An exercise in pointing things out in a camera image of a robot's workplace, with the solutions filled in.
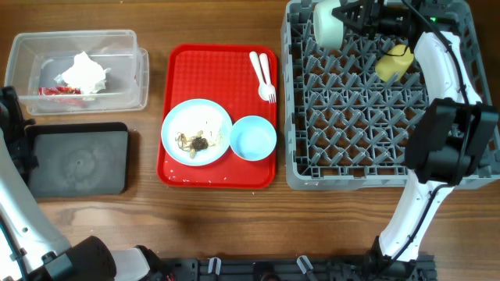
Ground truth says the white plastic fork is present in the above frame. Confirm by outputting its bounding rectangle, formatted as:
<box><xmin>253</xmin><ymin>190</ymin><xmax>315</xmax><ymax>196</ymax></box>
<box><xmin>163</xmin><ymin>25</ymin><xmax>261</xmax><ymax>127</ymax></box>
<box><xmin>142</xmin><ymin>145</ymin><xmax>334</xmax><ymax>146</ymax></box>
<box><xmin>259</xmin><ymin>53</ymin><xmax>277</xmax><ymax>104</ymax></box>

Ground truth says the white napkin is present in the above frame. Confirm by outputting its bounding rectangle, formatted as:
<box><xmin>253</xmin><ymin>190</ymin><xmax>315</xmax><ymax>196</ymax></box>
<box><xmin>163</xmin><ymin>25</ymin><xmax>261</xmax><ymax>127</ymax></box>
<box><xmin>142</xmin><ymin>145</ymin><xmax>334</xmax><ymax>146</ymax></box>
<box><xmin>54</xmin><ymin>52</ymin><xmax>111</xmax><ymax>95</ymax></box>

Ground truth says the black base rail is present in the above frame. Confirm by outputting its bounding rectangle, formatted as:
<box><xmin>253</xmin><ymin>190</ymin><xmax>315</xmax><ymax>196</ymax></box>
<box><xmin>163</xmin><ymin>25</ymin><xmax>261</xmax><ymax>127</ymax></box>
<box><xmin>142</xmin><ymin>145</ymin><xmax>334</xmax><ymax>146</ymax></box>
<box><xmin>155</xmin><ymin>254</ymin><xmax>438</xmax><ymax>281</ymax></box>

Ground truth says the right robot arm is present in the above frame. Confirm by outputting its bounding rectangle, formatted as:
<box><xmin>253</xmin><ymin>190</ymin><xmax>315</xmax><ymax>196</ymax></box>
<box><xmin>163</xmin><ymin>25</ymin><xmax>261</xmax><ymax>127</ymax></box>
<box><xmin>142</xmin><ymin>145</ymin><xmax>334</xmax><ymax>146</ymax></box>
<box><xmin>330</xmin><ymin>1</ymin><xmax>499</xmax><ymax>280</ymax></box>

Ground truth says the yellow plastic cup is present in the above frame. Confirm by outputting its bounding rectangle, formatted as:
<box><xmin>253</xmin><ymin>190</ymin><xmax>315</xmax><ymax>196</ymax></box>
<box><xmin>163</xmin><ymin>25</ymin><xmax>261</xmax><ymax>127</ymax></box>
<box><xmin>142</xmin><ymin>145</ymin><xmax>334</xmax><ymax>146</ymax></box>
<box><xmin>375</xmin><ymin>44</ymin><xmax>414</xmax><ymax>82</ymax></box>

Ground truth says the light blue plate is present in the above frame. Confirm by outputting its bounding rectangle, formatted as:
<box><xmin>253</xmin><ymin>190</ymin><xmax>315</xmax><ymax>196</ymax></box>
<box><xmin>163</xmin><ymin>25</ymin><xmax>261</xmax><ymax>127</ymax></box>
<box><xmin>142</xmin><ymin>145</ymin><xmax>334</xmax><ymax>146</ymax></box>
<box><xmin>160</xmin><ymin>98</ymin><xmax>233</xmax><ymax>167</ymax></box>

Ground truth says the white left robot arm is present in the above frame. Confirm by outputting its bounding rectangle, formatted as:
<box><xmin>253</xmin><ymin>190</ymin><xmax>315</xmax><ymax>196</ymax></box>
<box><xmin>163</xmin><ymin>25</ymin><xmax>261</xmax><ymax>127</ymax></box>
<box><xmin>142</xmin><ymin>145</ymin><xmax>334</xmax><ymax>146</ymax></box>
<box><xmin>1</xmin><ymin>87</ymin><xmax>170</xmax><ymax>281</ymax></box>

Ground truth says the green bowl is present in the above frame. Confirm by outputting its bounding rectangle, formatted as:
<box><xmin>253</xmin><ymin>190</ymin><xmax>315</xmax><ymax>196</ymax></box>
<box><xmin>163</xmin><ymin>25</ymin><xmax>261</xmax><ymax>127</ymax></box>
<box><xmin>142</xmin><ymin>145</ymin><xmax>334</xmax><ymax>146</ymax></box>
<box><xmin>312</xmin><ymin>0</ymin><xmax>344</xmax><ymax>49</ymax></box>

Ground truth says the red plastic tray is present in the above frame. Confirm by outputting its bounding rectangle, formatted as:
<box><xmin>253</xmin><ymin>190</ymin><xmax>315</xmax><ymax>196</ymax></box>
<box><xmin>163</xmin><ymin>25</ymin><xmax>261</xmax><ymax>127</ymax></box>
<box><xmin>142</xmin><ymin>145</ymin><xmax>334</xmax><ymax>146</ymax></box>
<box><xmin>156</xmin><ymin>44</ymin><xmax>278</xmax><ymax>190</ymax></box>

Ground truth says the black tray bin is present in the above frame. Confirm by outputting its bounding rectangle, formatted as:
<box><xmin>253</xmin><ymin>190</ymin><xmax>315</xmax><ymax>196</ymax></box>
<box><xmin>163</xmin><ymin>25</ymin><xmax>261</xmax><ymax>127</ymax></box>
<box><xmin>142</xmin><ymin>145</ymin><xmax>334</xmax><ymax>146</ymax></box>
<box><xmin>26</xmin><ymin>122</ymin><xmax>129</xmax><ymax>197</ymax></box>

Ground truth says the grey dishwasher rack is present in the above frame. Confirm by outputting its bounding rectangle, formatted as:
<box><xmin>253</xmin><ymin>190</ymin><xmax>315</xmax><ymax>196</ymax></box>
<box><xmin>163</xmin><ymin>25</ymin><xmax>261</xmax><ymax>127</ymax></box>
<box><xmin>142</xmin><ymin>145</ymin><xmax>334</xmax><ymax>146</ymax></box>
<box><xmin>281</xmin><ymin>1</ymin><xmax>499</xmax><ymax>190</ymax></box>

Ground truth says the white plastic spoon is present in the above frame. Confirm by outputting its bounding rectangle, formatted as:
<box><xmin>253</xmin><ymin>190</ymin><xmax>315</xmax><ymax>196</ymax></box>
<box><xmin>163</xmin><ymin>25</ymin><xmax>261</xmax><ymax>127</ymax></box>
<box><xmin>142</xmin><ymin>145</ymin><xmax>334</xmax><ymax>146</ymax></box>
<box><xmin>249</xmin><ymin>52</ymin><xmax>269</xmax><ymax>101</ymax></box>

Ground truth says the clear plastic bin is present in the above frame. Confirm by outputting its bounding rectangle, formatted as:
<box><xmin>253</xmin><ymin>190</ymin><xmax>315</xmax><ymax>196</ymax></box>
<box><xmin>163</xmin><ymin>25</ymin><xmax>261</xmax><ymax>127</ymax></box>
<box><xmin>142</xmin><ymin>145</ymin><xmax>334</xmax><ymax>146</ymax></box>
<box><xmin>5</xmin><ymin>30</ymin><xmax>149</xmax><ymax>116</ymax></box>

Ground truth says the light blue bowl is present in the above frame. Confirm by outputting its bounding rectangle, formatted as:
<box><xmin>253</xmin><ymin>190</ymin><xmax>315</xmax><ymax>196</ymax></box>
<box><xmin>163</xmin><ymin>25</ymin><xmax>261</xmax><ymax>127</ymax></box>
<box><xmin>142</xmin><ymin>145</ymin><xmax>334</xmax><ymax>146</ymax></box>
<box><xmin>230</xmin><ymin>116</ymin><xmax>277</xmax><ymax>162</ymax></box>

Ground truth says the red snack wrapper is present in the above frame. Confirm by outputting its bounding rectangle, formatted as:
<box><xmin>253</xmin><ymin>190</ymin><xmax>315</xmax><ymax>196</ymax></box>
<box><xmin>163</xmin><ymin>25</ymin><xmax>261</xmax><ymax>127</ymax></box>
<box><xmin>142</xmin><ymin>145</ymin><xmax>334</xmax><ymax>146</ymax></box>
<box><xmin>38</xmin><ymin>86</ymin><xmax>85</xmax><ymax>107</ymax></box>

